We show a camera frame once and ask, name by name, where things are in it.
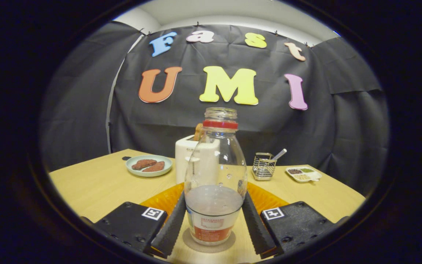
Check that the black backdrop cloth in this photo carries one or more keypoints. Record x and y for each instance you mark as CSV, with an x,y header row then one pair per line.
x,y
306,128

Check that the wooden table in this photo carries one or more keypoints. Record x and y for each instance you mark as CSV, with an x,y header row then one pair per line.
x,y
104,187

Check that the metal spoon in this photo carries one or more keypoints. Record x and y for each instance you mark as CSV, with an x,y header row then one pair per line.
x,y
280,154

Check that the pale green plate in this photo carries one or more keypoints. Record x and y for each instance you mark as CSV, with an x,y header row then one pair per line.
x,y
148,174

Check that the brown toast slice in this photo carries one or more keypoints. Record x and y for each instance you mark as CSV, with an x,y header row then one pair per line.
x,y
198,132

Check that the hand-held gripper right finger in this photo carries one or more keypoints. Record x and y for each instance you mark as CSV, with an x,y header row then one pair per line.
x,y
256,231

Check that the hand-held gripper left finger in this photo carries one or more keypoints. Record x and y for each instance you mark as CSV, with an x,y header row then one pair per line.
x,y
170,227

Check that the round brown coaster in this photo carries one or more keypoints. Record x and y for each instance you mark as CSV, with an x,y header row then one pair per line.
x,y
211,249

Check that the clear plastic juice bottle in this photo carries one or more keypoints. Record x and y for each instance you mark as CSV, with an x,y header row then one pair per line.
x,y
214,172

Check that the white toaster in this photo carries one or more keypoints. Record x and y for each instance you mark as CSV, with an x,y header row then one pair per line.
x,y
183,154

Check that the white divided snack tray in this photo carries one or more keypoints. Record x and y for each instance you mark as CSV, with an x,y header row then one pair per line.
x,y
303,173

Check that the brown meat piece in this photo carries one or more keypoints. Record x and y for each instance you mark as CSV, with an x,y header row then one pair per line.
x,y
144,163
156,167

